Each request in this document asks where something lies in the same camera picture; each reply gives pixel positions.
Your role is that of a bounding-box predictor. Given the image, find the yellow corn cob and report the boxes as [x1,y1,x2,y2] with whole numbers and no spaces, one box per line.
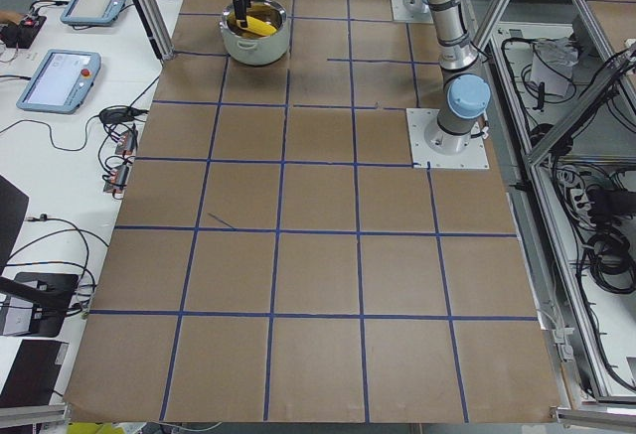
[228,16,277,38]

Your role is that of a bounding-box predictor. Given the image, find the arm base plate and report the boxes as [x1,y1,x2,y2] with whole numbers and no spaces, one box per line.
[391,0,433,24]
[406,108,490,171]

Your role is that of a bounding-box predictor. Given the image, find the upper teach pendant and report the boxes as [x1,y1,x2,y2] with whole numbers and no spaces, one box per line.
[61,0,126,26]

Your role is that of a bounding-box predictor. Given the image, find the pale green cooking pot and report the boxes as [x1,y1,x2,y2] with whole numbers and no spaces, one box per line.
[220,0,290,67]

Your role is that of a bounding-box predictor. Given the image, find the lower teach pendant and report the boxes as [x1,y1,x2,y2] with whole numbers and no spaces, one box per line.
[16,49,101,114]

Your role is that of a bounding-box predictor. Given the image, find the tangled black cables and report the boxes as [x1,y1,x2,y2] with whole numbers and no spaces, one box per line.
[551,160,636,296]

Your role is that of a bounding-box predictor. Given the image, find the black monitor stand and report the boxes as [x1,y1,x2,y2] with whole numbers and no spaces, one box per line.
[1,272,79,338]

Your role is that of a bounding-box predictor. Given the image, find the black mouse device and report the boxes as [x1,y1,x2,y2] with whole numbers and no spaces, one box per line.
[98,106,148,125]

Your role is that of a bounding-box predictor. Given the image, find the left frame post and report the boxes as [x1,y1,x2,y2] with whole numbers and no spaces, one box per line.
[132,0,175,62]

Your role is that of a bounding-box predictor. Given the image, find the teach pendant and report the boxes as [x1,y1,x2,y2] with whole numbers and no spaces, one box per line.
[16,49,101,114]
[61,0,126,26]

